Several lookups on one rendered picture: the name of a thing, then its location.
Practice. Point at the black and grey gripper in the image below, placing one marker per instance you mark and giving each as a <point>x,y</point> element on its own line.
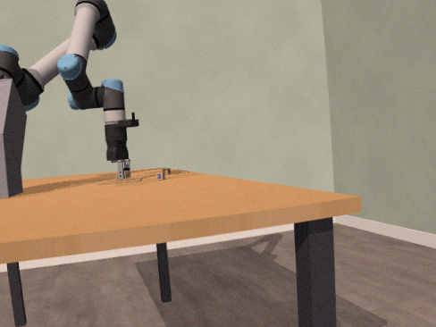
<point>116,138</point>

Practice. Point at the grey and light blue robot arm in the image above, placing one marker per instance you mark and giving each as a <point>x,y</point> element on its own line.
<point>30,82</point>

